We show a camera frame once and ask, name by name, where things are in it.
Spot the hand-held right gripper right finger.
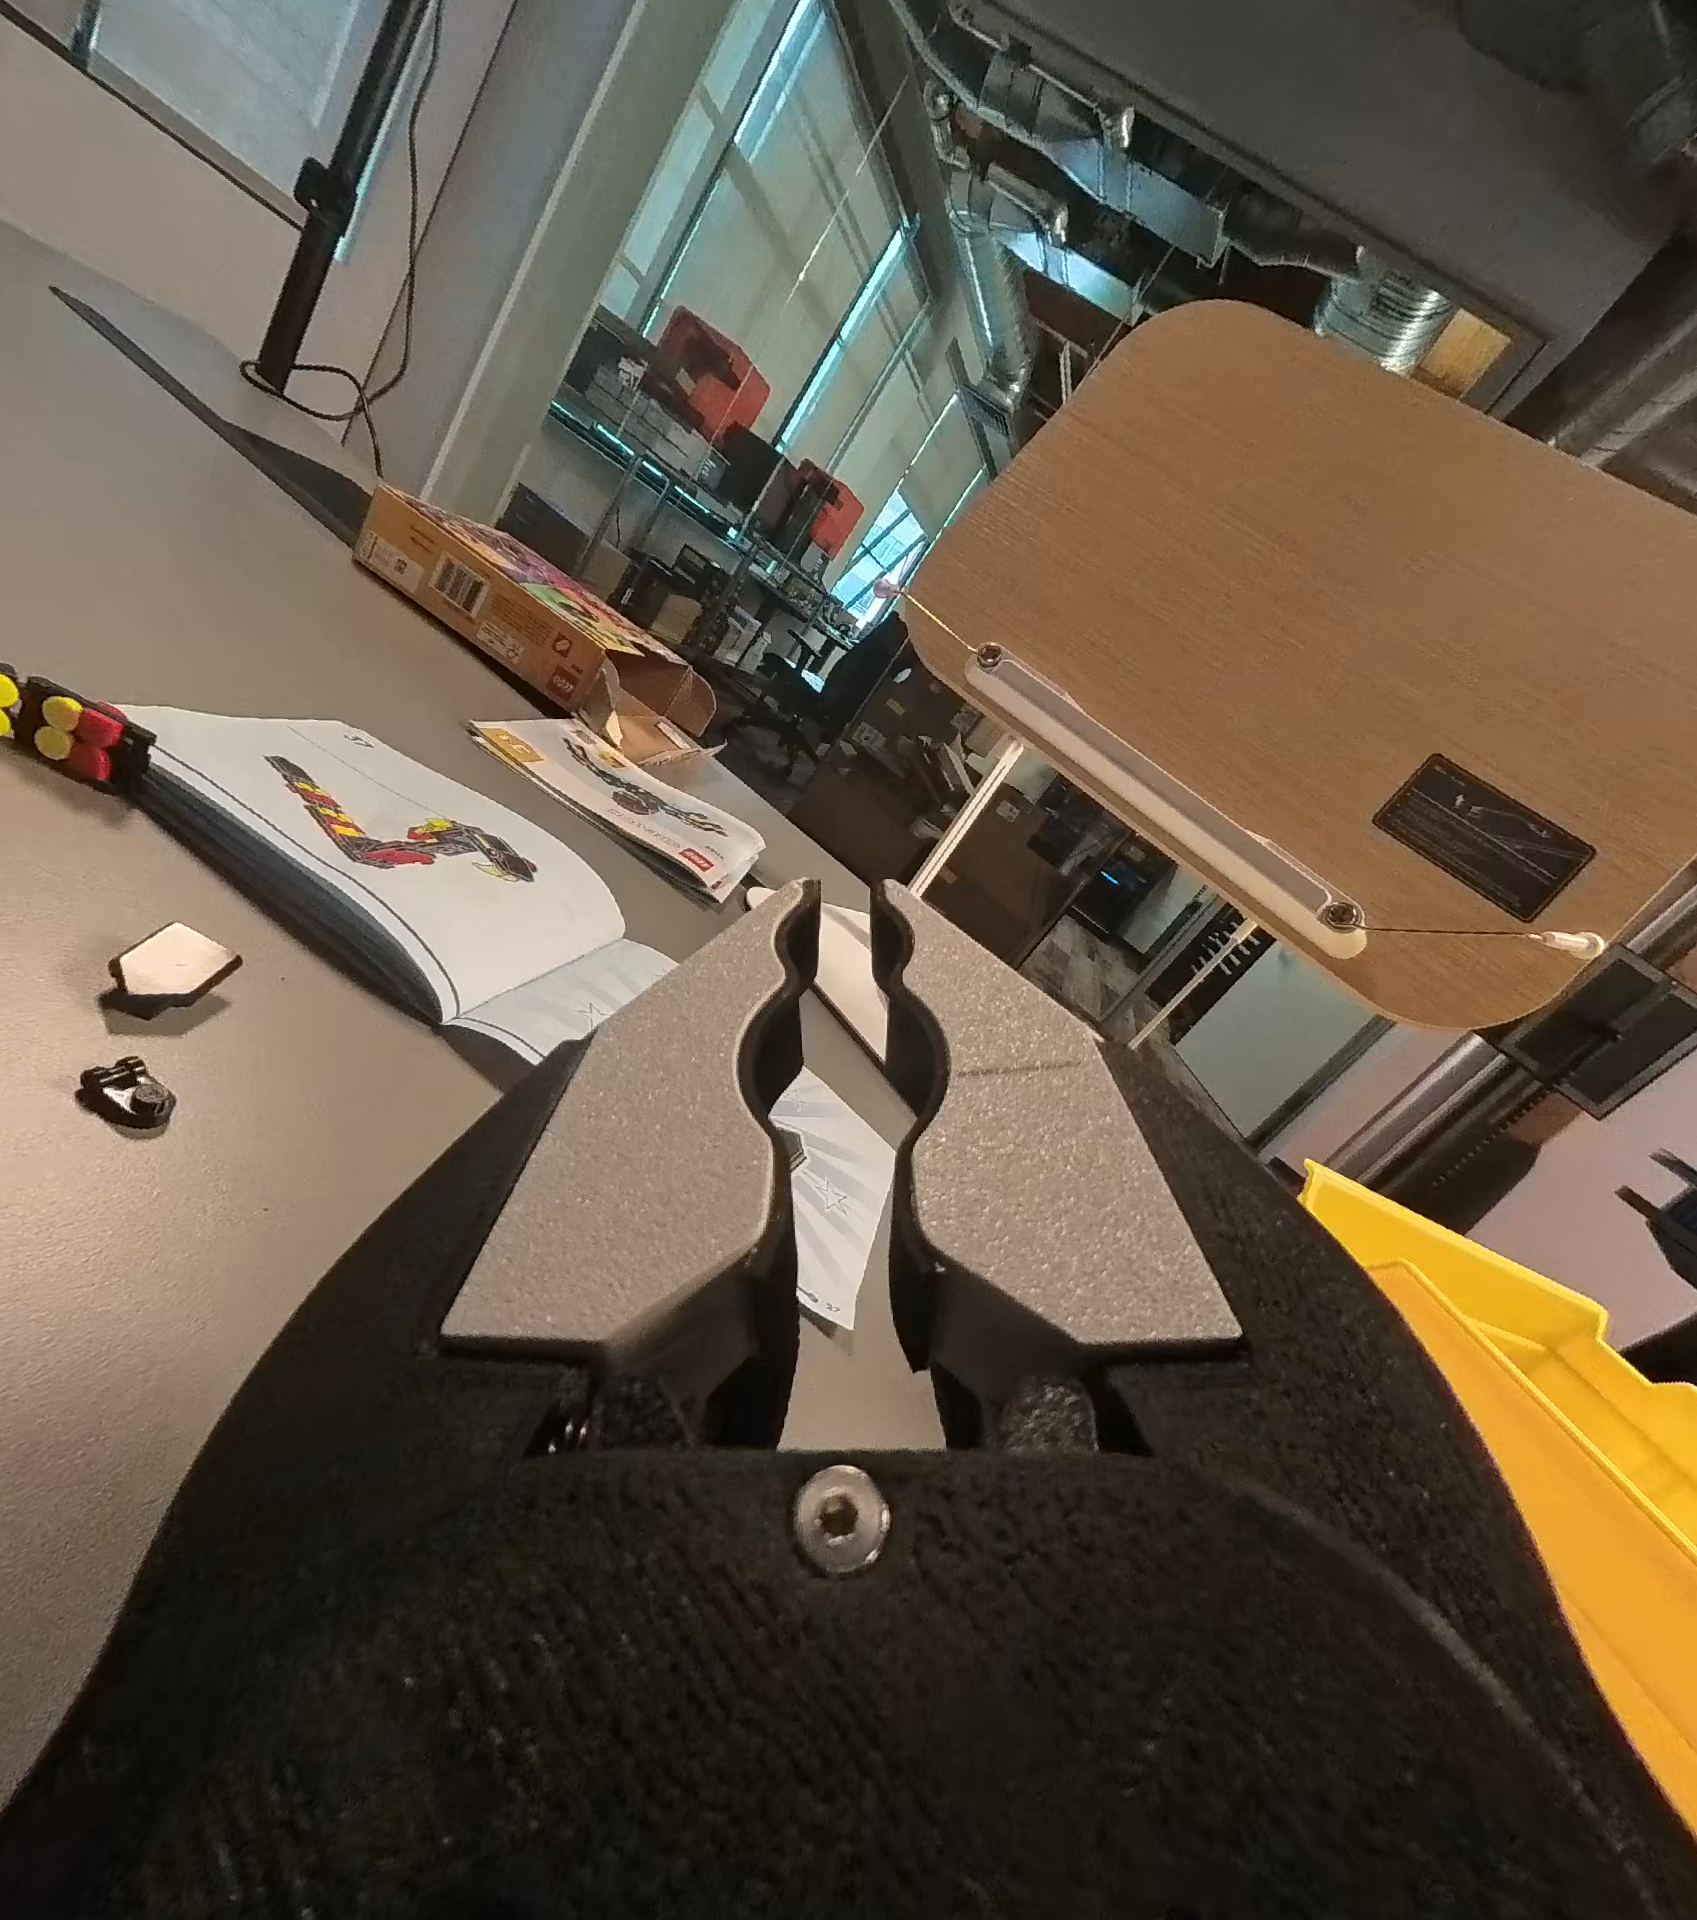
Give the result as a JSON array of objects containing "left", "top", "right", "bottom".
[{"left": 869, "top": 875, "right": 1250, "bottom": 1444}]

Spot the black red yellow lego model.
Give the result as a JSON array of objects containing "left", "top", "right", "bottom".
[{"left": 0, "top": 634, "right": 160, "bottom": 918}]

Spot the black vent grille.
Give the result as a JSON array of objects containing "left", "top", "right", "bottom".
[{"left": 1479, "top": 943, "right": 1697, "bottom": 1120}]

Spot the small black lego piece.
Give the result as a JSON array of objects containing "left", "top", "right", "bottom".
[{"left": 77, "top": 1056, "right": 180, "bottom": 1135}]

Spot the closed instruction booklet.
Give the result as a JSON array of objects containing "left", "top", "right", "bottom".
[{"left": 467, "top": 716, "right": 768, "bottom": 903}]

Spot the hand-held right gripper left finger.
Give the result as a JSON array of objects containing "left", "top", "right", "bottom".
[{"left": 441, "top": 875, "right": 824, "bottom": 1447}]

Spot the large dark duct pipe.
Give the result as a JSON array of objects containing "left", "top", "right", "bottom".
[{"left": 1506, "top": 0, "right": 1697, "bottom": 503}]

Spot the metal shelf rack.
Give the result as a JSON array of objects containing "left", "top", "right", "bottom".
[{"left": 532, "top": 305, "right": 884, "bottom": 678}]

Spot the silver ventilation duct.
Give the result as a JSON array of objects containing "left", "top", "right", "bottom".
[{"left": 921, "top": 0, "right": 1246, "bottom": 503}]

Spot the black office chair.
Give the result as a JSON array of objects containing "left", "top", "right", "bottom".
[{"left": 730, "top": 612, "right": 927, "bottom": 782}]

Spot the open instruction booklet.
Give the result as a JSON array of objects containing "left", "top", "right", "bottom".
[{"left": 134, "top": 702, "right": 901, "bottom": 1337}]

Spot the yellow plastic bin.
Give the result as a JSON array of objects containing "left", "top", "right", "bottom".
[{"left": 1296, "top": 1156, "right": 1697, "bottom": 1920}]

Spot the black wedge lego piece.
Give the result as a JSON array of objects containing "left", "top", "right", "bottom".
[{"left": 106, "top": 921, "right": 248, "bottom": 1022}]

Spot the wooden book stand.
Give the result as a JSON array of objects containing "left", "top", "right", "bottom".
[{"left": 740, "top": 299, "right": 1697, "bottom": 1061}]

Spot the yellow cardboard lego box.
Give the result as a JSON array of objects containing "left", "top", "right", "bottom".
[{"left": 351, "top": 480, "right": 720, "bottom": 752}]

